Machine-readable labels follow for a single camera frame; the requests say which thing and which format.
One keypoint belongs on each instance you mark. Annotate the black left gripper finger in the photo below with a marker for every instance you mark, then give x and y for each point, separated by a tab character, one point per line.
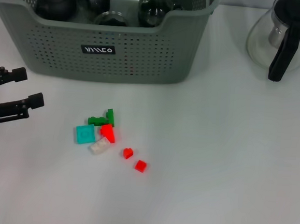
19	74
36	100

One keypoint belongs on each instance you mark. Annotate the white toy brick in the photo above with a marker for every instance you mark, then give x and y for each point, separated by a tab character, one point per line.
99	147

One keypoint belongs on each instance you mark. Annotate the dark clay teapot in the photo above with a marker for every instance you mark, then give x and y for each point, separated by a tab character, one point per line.
55	4

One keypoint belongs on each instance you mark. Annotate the small red notched brick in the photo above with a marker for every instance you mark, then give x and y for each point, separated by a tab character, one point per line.
128	153

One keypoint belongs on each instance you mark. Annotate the orange-red wedge toy brick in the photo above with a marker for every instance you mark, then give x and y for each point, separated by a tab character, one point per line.
108	132

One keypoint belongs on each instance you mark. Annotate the small red square brick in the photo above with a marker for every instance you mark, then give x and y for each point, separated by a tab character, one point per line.
141	165

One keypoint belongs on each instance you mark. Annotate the teal square toy plate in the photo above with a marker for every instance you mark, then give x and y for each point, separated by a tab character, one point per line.
85	135

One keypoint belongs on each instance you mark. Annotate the dark green toy brick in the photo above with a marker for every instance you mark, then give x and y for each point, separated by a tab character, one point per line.
96	120

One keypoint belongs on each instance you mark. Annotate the grey-green perforated storage bin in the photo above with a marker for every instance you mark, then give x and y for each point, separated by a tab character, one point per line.
144	54

